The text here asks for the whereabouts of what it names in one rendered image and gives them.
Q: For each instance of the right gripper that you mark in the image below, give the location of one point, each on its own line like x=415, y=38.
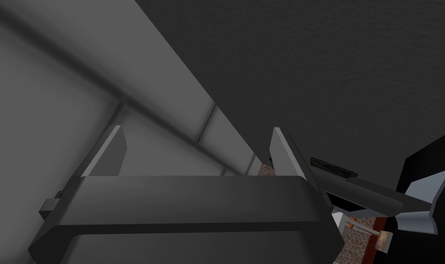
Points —
x=365, y=198

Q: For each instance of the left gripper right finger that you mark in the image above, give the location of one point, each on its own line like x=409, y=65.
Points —
x=285, y=161

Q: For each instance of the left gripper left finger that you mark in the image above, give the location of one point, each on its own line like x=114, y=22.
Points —
x=110, y=157

